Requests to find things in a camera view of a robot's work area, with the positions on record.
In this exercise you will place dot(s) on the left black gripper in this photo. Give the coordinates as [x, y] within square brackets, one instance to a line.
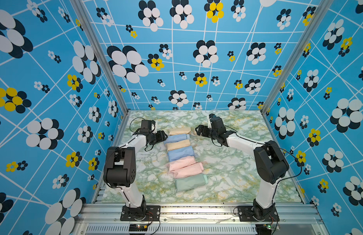
[161, 136]

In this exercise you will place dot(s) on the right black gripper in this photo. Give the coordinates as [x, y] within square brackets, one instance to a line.
[200, 127]

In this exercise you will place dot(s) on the beige umbrella sleeve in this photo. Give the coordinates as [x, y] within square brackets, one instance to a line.
[177, 145]
[180, 131]

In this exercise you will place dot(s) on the blue umbrella sleeve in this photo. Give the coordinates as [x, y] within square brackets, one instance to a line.
[176, 138]
[177, 154]

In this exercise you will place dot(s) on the pink umbrella sleeve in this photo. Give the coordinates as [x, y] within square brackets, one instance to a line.
[188, 171]
[181, 163]

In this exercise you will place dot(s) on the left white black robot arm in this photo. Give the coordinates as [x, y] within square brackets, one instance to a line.
[120, 171]

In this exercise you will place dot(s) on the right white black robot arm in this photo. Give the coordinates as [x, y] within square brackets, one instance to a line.
[270, 162]

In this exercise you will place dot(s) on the green umbrella sleeve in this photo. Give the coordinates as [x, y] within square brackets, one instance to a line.
[191, 182]

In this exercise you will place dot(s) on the left circuit board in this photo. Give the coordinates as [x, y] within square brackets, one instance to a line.
[138, 228]

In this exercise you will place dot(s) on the circuit board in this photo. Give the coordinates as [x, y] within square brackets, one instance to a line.
[263, 230]
[138, 228]

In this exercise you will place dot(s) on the right circuit board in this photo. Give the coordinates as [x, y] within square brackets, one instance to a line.
[263, 230]

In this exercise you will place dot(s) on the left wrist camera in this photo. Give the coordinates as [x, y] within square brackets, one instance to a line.
[147, 126]

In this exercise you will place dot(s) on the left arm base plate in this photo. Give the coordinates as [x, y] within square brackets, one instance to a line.
[149, 213]

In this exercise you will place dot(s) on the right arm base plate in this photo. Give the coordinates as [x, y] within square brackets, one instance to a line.
[257, 214]

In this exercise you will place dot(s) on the aluminium front rail frame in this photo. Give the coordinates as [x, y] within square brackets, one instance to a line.
[200, 219]

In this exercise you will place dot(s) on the left aluminium corner post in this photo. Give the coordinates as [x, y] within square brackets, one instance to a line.
[93, 40]

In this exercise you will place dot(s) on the aluminium corner post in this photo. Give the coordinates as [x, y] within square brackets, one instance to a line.
[321, 11]
[93, 40]

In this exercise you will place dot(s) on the right aluminium corner post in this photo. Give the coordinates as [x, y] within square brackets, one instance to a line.
[321, 11]

